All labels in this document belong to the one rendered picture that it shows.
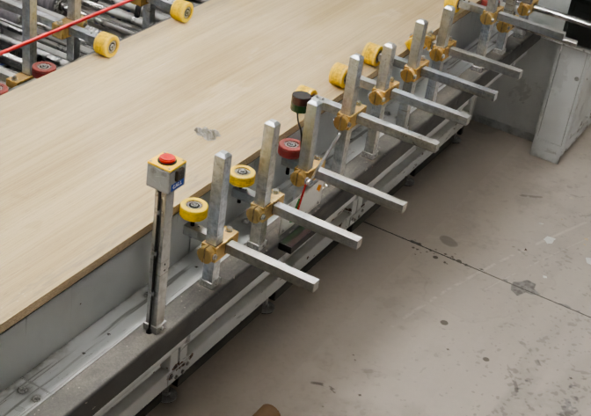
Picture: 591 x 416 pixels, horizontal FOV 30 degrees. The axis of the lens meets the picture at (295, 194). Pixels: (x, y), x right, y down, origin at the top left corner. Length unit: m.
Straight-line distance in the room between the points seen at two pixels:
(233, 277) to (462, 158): 2.53
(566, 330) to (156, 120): 1.90
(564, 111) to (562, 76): 0.18
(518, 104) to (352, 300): 1.83
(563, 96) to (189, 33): 2.12
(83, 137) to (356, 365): 1.35
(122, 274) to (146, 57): 1.07
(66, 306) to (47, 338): 0.10
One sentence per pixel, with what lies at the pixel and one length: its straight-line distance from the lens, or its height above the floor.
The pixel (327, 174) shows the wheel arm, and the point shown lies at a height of 0.86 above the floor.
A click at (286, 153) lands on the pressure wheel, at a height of 0.89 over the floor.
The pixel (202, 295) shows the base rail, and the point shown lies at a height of 0.70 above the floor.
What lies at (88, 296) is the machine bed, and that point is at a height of 0.73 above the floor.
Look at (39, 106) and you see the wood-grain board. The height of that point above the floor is 0.90.
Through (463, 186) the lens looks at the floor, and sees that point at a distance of 5.31.
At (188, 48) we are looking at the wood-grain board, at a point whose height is 0.90.
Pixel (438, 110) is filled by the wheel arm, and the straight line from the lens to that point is 3.77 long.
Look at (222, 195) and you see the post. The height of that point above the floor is 1.01.
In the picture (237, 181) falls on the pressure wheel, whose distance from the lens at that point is 3.29.
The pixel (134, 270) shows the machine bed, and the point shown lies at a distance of 3.20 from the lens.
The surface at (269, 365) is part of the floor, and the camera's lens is 4.01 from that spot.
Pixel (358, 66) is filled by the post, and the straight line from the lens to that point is 3.51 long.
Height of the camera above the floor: 2.58
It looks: 31 degrees down
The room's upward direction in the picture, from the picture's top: 8 degrees clockwise
